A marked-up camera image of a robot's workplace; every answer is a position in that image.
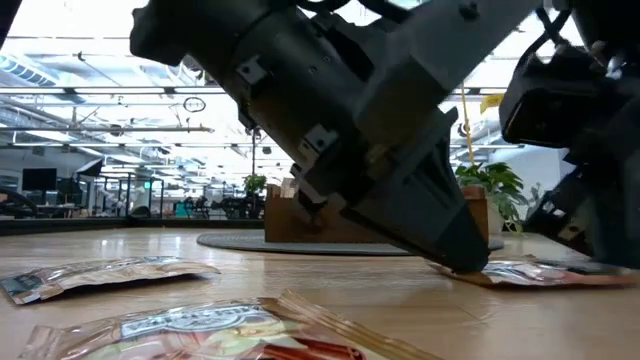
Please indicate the small background plant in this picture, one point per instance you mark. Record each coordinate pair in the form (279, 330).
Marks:
(255, 182)

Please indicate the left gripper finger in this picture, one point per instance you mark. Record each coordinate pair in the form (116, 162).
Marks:
(425, 215)

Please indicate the green potted plant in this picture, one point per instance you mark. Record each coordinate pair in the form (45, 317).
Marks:
(500, 182)

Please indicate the grey round woven placemat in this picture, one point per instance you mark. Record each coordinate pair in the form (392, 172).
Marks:
(240, 243)

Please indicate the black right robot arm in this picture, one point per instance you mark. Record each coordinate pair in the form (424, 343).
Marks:
(550, 95)

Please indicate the black aluminium table frame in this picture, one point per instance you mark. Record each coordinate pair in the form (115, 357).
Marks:
(100, 225)

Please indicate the black background camera frame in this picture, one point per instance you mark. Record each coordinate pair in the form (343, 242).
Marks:
(254, 150)

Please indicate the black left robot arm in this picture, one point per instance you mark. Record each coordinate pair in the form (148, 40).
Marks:
(170, 30)

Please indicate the long ceiling light strip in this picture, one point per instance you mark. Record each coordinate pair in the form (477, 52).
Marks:
(100, 90)

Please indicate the wooden tea organiser box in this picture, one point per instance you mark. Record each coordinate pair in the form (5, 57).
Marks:
(280, 220)

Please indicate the yellow tag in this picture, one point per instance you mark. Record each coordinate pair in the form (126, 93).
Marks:
(492, 102)

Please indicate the black background monitor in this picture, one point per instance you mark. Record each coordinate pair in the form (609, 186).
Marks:
(39, 179)

